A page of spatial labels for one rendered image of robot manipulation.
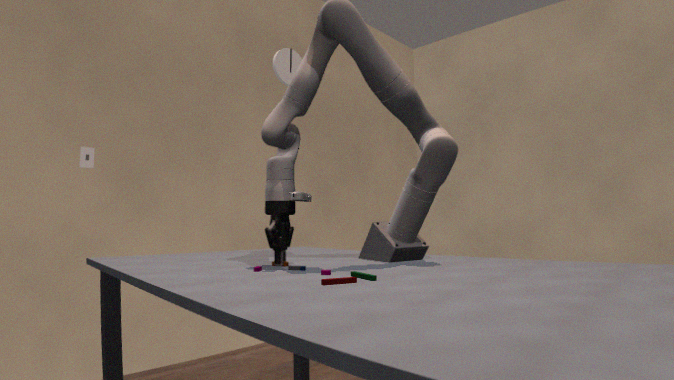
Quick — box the red rod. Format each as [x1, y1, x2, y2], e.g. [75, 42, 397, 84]
[321, 277, 357, 285]

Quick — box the green rod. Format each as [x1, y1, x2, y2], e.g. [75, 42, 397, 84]
[351, 271, 376, 281]

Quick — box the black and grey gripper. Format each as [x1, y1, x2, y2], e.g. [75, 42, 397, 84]
[265, 201, 295, 266]

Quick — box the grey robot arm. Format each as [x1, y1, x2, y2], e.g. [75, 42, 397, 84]
[261, 0, 458, 243]

